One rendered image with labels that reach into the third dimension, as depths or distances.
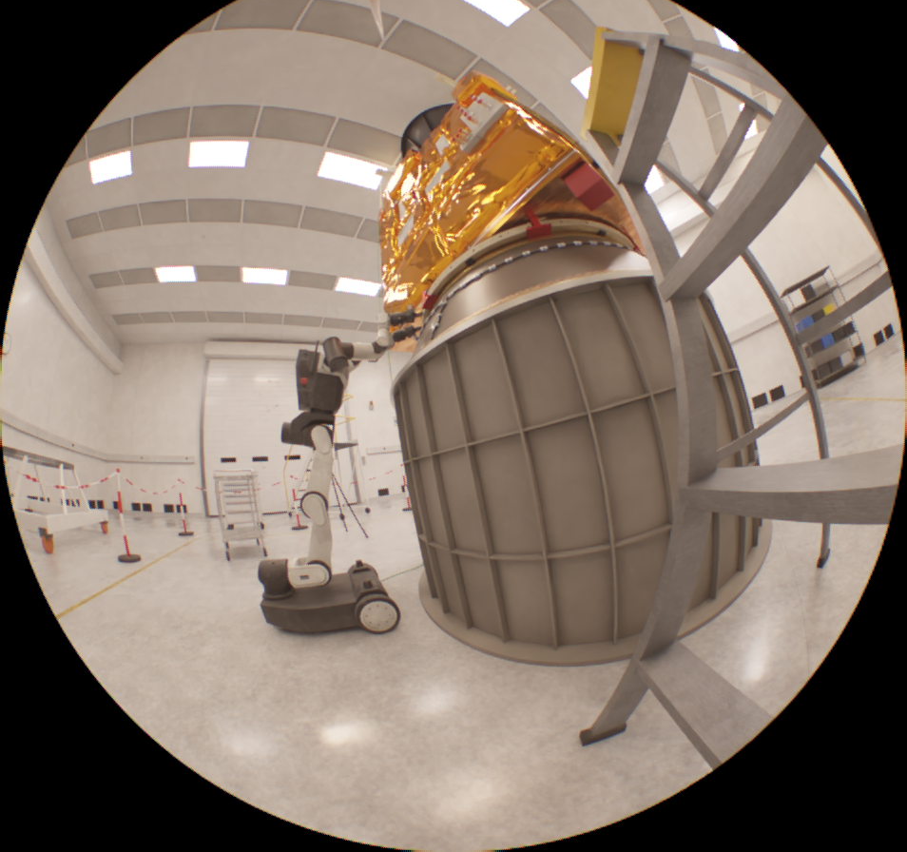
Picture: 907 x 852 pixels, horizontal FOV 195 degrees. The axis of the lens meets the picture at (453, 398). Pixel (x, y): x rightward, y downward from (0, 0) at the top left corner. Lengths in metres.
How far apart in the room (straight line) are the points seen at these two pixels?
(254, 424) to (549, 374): 8.16
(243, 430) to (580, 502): 8.28
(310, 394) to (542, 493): 1.13
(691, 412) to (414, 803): 0.90
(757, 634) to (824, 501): 0.77
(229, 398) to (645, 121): 8.95
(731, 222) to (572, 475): 0.67
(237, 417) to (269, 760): 8.23
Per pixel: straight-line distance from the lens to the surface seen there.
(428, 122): 3.55
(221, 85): 5.06
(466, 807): 0.76
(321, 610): 1.34
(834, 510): 0.31
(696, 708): 0.50
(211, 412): 8.82
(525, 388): 0.79
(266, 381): 8.82
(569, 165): 1.32
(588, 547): 0.82
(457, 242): 1.59
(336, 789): 0.85
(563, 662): 0.98
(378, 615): 1.31
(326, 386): 1.39
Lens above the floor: 0.72
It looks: 14 degrees up
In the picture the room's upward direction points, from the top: 11 degrees counter-clockwise
